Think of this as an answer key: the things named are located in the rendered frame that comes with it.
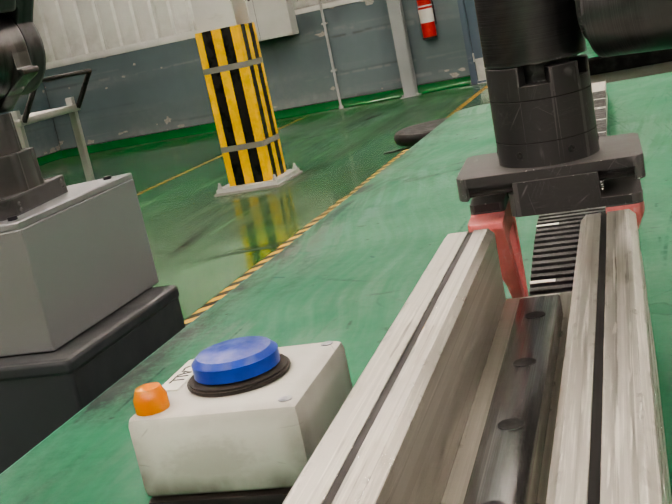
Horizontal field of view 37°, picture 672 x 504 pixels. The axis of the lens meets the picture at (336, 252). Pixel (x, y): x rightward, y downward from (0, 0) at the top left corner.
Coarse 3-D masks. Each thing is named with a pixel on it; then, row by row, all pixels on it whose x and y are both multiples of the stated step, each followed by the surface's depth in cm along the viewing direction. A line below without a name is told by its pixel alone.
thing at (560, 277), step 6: (570, 270) 65; (534, 276) 65; (540, 276) 65; (546, 276) 65; (552, 276) 65; (558, 276) 65; (564, 276) 65; (570, 276) 64; (534, 282) 64; (540, 282) 64; (546, 282) 64; (552, 282) 64; (558, 282) 64; (564, 282) 64; (570, 282) 64
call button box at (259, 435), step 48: (192, 384) 46; (240, 384) 44; (288, 384) 44; (336, 384) 47; (144, 432) 44; (192, 432) 43; (240, 432) 42; (288, 432) 42; (144, 480) 44; (192, 480) 44; (240, 480) 43; (288, 480) 42
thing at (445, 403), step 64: (448, 256) 50; (576, 256) 46; (640, 256) 46; (448, 320) 40; (512, 320) 51; (576, 320) 37; (640, 320) 36; (384, 384) 34; (448, 384) 38; (512, 384) 39; (576, 384) 31; (640, 384) 30; (320, 448) 30; (384, 448) 29; (448, 448) 36; (512, 448) 34; (576, 448) 27; (640, 448) 26
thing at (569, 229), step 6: (546, 228) 72; (552, 228) 72; (558, 228) 72; (564, 228) 72; (570, 228) 72; (576, 228) 72; (540, 234) 72; (546, 234) 71; (552, 234) 71; (558, 234) 71; (564, 234) 71; (570, 234) 71
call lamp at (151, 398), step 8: (144, 384) 44; (152, 384) 44; (160, 384) 44; (136, 392) 44; (144, 392) 44; (152, 392) 44; (160, 392) 44; (136, 400) 44; (144, 400) 43; (152, 400) 43; (160, 400) 44; (168, 400) 44; (136, 408) 44; (144, 408) 43; (152, 408) 44; (160, 408) 44
